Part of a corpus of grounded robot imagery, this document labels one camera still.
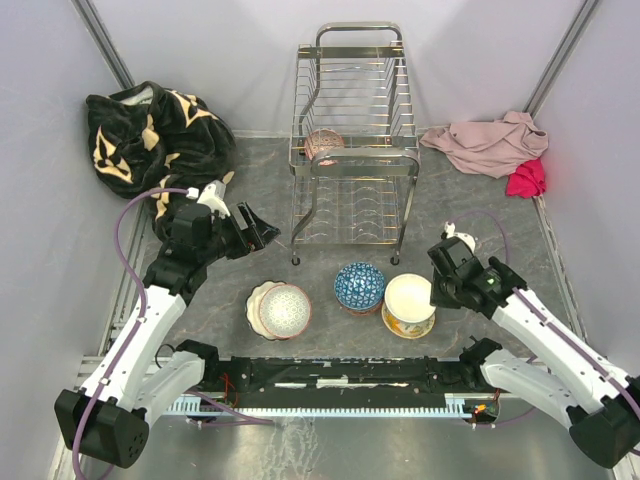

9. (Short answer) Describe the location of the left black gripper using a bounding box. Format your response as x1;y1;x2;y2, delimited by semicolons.
199;201;280;265

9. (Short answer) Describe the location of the plain white bowl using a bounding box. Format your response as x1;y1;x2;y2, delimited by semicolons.
384;273;436;324

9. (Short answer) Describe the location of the red patterned bowl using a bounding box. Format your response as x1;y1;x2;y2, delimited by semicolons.
303;128;345;163

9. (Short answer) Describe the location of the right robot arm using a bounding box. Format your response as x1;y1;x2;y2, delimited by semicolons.
428;235;639;468

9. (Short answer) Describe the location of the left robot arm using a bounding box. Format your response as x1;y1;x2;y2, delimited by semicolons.
54;202;280;468

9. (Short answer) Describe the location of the stainless steel dish rack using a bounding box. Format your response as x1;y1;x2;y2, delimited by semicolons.
288;21;420;265

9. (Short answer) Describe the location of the white scalloped bowl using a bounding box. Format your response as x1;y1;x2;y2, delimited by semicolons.
245;280;285;341

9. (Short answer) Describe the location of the yellow floral bowl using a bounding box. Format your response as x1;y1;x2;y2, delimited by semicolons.
381;301;436;339

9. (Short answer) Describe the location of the blue triangle patterned bowl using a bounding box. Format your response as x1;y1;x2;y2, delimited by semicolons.
334;262;386;309

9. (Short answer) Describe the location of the magenta cloth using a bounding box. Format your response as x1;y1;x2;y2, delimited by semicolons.
506;159;547;199

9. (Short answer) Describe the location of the dusty pink cloth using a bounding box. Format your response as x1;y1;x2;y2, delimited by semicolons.
420;111;549;179

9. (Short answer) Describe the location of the black and cream blanket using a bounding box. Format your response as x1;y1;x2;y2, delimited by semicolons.
85;79;238;250

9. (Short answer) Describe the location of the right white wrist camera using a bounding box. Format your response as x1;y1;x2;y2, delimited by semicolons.
441;221;476;253

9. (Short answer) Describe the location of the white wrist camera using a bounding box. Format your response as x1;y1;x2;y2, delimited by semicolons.
186;180;231;218
441;221;476;253

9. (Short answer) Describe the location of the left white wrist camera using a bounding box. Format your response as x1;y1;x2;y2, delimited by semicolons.
186;180;231;218

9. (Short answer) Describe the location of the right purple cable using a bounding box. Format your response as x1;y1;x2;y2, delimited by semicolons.
452;208;640;456

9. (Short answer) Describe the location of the purple cable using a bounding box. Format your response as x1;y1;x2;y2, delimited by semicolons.
69;187;276;480
452;208;640;456

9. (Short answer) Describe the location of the light blue cable duct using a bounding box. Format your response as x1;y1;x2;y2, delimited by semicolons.
164;393;492;419

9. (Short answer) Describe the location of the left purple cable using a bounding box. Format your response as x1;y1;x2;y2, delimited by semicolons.
69;187;276;480

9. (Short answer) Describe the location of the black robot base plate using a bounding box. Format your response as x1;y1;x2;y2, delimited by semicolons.
194;357;495;408

